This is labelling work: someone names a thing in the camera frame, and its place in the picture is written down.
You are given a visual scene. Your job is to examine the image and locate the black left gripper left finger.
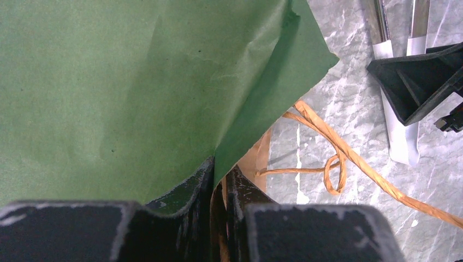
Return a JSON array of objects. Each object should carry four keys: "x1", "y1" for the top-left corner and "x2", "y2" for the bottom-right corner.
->
[{"x1": 1, "y1": 157, "x2": 214, "y2": 261}]

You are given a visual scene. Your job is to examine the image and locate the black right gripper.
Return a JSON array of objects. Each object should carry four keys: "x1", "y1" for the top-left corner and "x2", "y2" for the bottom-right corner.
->
[{"x1": 367, "y1": 43, "x2": 462, "y2": 133}]

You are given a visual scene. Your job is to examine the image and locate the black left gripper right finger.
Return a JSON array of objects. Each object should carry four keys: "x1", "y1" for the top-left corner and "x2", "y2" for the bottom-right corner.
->
[{"x1": 225, "y1": 167, "x2": 405, "y2": 261}]

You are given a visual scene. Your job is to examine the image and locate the metal tongs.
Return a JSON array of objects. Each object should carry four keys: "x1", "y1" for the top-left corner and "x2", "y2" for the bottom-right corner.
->
[{"x1": 365, "y1": 1, "x2": 430, "y2": 166}]

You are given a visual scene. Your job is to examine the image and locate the green paper bag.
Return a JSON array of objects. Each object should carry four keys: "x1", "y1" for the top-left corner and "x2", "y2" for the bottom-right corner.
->
[{"x1": 0, "y1": 0, "x2": 463, "y2": 230}]

